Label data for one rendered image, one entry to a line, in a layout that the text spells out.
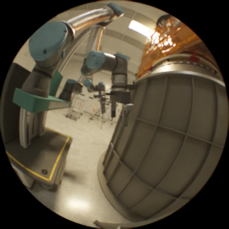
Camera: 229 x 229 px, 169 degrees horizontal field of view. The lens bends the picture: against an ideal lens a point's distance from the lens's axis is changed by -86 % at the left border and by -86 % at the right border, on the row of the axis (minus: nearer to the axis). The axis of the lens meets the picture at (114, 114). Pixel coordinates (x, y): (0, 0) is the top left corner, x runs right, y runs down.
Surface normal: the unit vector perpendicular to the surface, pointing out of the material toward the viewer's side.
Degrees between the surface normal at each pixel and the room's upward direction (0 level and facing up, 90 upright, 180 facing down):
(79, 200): 0
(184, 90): 90
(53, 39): 97
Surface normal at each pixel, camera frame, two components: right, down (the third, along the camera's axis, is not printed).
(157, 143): -0.75, -0.27
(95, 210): 0.33, -0.94
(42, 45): 0.60, 0.34
